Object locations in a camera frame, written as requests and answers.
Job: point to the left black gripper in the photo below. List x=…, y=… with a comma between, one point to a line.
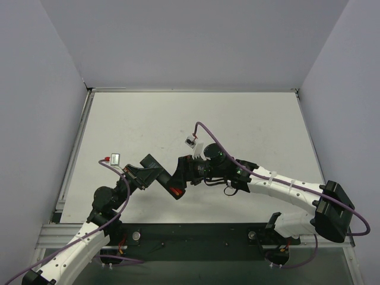
x=134, y=177

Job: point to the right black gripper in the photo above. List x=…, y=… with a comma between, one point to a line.
x=187, y=170

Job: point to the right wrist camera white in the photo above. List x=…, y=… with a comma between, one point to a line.
x=196, y=145

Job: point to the red battery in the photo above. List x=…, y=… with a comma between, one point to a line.
x=177, y=192

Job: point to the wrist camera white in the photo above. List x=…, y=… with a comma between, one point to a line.
x=112, y=160
x=196, y=145

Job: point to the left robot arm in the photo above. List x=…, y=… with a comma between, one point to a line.
x=102, y=224

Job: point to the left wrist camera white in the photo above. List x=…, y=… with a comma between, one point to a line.
x=112, y=160

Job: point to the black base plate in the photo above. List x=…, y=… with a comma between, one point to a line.
x=188, y=251

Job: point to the black remote control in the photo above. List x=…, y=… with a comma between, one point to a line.
x=149, y=161

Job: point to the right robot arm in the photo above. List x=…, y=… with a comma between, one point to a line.
x=326, y=209

